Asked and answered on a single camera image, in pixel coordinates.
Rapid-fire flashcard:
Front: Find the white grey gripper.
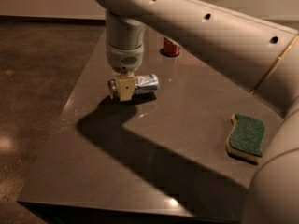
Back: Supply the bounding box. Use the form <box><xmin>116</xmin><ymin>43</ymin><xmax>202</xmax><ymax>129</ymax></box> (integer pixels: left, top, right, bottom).
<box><xmin>106</xmin><ymin>43</ymin><xmax>144</xmax><ymax>102</ymax></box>

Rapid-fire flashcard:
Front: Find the silver blue redbull can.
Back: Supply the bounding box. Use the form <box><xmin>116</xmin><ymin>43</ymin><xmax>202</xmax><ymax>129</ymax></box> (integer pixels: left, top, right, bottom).
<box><xmin>107</xmin><ymin>73</ymin><xmax>160</xmax><ymax>100</ymax></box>

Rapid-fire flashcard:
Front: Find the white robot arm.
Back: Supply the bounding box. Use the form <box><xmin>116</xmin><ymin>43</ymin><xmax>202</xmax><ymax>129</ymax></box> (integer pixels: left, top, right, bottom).
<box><xmin>82</xmin><ymin>0</ymin><xmax>299</xmax><ymax>224</ymax></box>

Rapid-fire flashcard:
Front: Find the red coca-cola can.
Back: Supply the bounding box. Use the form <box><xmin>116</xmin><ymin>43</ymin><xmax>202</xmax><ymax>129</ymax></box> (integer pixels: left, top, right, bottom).
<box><xmin>163</xmin><ymin>37</ymin><xmax>180</xmax><ymax>57</ymax></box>

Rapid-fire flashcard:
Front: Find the green yellow sponge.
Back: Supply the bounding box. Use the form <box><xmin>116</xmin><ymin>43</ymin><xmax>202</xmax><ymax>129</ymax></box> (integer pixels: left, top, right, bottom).
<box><xmin>225</xmin><ymin>114</ymin><xmax>265</xmax><ymax>164</ymax></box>

